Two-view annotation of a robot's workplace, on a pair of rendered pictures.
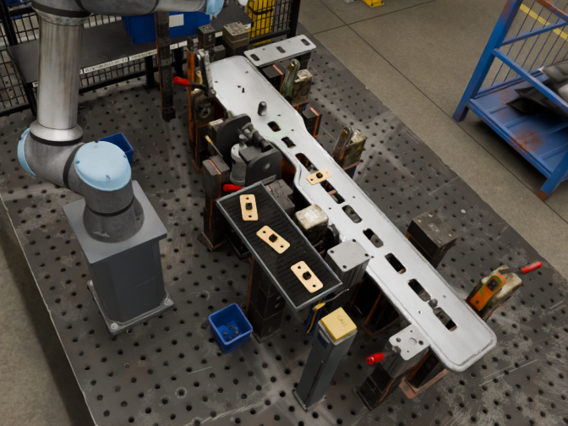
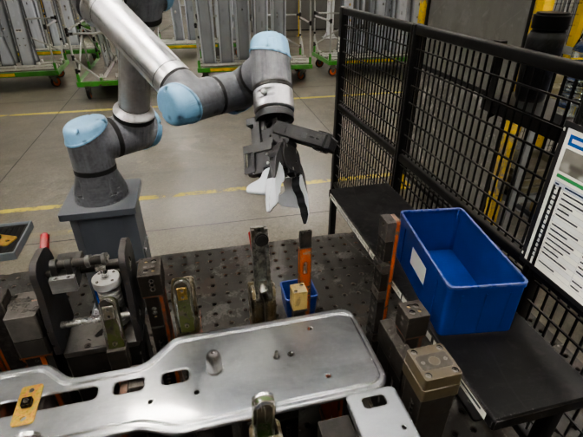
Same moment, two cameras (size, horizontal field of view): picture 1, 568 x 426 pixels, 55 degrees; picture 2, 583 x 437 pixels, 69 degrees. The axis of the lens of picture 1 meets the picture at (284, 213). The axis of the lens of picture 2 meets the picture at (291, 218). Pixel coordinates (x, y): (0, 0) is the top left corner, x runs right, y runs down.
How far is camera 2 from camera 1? 1.96 m
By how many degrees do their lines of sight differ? 82
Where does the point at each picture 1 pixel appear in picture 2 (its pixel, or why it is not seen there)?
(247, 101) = (251, 355)
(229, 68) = (342, 352)
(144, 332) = (87, 300)
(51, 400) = not seen: hidden behind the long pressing
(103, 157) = (83, 122)
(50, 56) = not seen: hidden behind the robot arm
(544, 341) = not seen: outside the picture
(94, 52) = (376, 225)
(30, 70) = (347, 191)
